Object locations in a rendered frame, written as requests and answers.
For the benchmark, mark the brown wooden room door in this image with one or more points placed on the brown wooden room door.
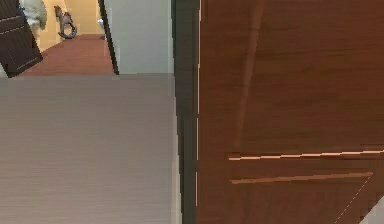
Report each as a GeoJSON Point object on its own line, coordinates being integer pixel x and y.
{"type": "Point", "coordinates": [290, 100]}

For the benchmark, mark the pale grey-green house plant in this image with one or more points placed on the pale grey-green house plant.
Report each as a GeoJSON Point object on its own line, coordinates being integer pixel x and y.
{"type": "Point", "coordinates": [36, 15]}

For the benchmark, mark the dark brown room door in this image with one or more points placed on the dark brown room door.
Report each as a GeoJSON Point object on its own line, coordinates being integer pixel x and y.
{"type": "Point", "coordinates": [16, 43]}

